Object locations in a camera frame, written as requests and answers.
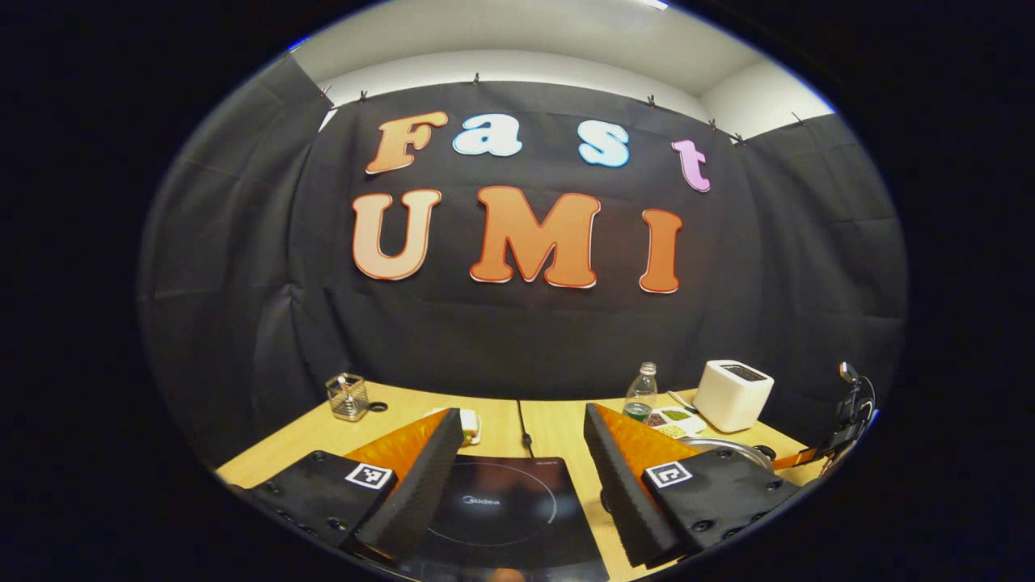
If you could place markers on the small soybean portion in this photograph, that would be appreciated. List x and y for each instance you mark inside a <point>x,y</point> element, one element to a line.
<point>673,431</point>

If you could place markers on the white toaster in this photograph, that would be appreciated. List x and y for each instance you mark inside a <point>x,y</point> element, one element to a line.
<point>732,396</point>

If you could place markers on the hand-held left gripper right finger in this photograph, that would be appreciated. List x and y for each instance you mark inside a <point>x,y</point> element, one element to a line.
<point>627,493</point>

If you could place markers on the pile of green beans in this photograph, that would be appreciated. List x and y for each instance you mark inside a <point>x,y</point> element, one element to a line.
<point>676,415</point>

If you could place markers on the black backdrop cloth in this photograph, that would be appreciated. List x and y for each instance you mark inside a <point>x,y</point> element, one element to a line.
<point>242,283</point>

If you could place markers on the green and white sandwich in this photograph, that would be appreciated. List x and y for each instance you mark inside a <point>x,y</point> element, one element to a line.
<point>469,424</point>

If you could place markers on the row of cloth clips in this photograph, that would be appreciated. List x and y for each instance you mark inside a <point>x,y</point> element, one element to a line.
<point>475,78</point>

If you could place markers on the clear plastic water bottle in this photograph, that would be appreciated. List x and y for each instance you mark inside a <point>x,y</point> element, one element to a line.
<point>640,396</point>

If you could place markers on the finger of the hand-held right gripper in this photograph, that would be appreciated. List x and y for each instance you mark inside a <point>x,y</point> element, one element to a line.
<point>800,459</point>

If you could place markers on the pen in holder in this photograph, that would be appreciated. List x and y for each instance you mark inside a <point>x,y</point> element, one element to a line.
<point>344,386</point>

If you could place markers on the white divided plate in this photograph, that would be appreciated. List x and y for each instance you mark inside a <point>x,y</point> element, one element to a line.
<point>691,423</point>

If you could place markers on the black induction cooktop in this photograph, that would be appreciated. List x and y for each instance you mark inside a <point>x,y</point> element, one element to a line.
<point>505,517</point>

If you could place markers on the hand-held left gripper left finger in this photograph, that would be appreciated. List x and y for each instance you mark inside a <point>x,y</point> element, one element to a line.
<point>420,493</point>

